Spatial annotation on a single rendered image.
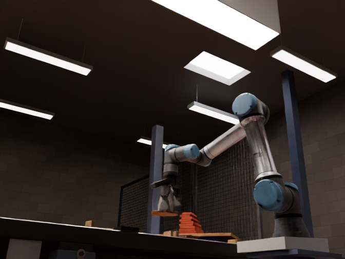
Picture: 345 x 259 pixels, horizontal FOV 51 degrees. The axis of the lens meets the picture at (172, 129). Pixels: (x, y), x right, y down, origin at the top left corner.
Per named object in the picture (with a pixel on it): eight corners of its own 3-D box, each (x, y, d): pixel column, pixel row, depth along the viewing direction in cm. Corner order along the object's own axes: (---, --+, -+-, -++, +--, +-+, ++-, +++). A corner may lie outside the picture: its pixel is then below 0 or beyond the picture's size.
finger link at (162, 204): (167, 217, 182) (172, 199, 182) (157, 215, 179) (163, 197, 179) (164, 215, 185) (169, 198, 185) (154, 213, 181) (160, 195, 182)
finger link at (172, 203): (184, 210, 173) (179, 195, 179) (174, 208, 169) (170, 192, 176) (180, 214, 174) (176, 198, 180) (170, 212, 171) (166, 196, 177)
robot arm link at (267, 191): (298, 209, 147) (264, 96, 172) (283, 204, 137) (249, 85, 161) (271, 216, 154) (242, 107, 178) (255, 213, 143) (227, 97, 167)
